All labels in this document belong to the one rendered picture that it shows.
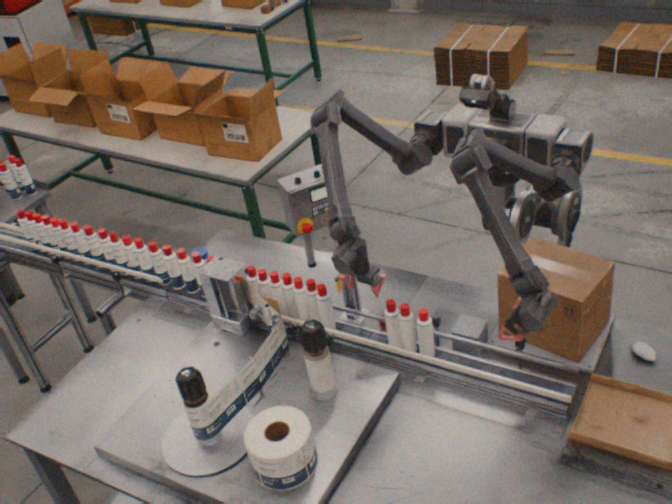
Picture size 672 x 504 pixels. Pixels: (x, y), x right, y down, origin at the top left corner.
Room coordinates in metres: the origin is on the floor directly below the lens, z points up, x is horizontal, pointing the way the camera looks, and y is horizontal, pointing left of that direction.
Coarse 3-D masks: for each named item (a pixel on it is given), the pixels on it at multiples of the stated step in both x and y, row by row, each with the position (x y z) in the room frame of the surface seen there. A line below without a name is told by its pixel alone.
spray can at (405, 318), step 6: (402, 306) 1.93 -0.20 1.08; (408, 306) 1.92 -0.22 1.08; (402, 312) 1.92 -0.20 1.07; (408, 312) 1.92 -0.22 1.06; (402, 318) 1.91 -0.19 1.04; (408, 318) 1.91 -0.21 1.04; (402, 324) 1.91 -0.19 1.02; (408, 324) 1.90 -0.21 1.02; (402, 330) 1.91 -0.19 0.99; (408, 330) 1.90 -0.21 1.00; (414, 330) 1.92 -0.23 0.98; (402, 336) 1.92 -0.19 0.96; (408, 336) 1.90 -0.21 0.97; (414, 336) 1.91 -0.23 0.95; (402, 342) 1.92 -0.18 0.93; (408, 342) 1.90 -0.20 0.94; (414, 342) 1.91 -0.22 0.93; (408, 348) 1.91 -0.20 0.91; (414, 348) 1.91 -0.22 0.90
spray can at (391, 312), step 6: (390, 300) 1.97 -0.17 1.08; (390, 306) 1.95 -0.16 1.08; (384, 312) 1.96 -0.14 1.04; (390, 312) 1.95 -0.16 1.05; (396, 312) 1.95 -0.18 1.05; (390, 318) 1.94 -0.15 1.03; (396, 318) 1.94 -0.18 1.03; (390, 324) 1.94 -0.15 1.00; (396, 324) 1.94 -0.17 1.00; (390, 330) 1.94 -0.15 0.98; (396, 330) 1.94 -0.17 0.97; (390, 336) 1.94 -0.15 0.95; (396, 336) 1.94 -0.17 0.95; (390, 342) 1.95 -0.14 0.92; (396, 342) 1.94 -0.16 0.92
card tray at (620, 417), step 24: (600, 384) 1.67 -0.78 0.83; (624, 384) 1.63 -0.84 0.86; (600, 408) 1.58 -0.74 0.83; (624, 408) 1.56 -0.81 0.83; (648, 408) 1.55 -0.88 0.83; (576, 432) 1.47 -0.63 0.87; (600, 432) 1.49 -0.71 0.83; (624, 432) 1.47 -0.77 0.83; (648, 432) 1.46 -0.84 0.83; (648, 456) 1.35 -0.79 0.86
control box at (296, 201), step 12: (312, 168) 2.26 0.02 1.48; (288, 180) 2.21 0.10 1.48; (312, 180) 2.18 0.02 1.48; (324, 180) 2.18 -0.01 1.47; (288, 192) 2.14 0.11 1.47; (300, 192) 2.15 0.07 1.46; (288, 204) 2.16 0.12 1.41; (300, 204) 2.15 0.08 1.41; (312, 204) 2.16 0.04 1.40; (288, 216) 2.19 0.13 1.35; (300, 216) 2.15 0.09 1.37; (312, 216) 2.16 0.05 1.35; (324, 216) 2.17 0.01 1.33; (300, 228) 2.14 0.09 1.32; (312, 228) 2.16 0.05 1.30
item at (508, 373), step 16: (336, 336) 2.07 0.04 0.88; (368, 336) 2.04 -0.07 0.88; (384, 336) 2.02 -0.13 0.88; (384, 352) 1.94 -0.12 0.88; (448, 352) 1.89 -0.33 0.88; (448, 368) 1.81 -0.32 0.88; (480, 368) 1.79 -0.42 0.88; (496, 368) 1.77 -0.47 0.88; (496, 384) 1.71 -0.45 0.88; (544, 384) 1.67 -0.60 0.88; (560, 384) 1.66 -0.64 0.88
